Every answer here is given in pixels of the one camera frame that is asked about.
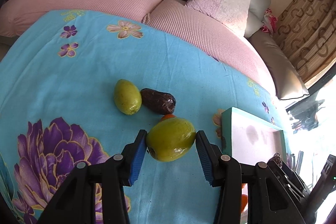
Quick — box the pink cloth by sofa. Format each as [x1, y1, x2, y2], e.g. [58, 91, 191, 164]
[261, 8, 278, 37]

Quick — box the white tray teal rim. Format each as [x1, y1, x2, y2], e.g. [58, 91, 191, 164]
[220, 107, 289, 224]

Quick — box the small green jujube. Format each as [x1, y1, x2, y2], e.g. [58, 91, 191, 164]
[113, 79, 142, 115]

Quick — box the pink sofa seat cover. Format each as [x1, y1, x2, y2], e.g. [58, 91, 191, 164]
[1, 0, 276, 95]

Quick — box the small orange tangerine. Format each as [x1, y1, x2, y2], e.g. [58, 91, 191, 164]
[160, 114, 175, 121]

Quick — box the orange tangerine with stem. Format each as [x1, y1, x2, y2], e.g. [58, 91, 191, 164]
[240, 194, 248, 213]

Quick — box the brown patterned curtain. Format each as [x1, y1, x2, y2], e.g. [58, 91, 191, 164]
[273, 0, 335, 88]

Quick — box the blue floral tablecloth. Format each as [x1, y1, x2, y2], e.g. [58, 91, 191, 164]
[1, 10, 288, 223]

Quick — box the large green jujube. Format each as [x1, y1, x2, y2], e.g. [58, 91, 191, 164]
[146, 117, 196, 162]

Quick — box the dark red date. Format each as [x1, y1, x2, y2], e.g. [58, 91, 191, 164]
[270, 153, 282, 168]

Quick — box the pink plush cushion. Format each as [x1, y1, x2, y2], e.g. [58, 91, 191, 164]
[186, 0, 251, 37]

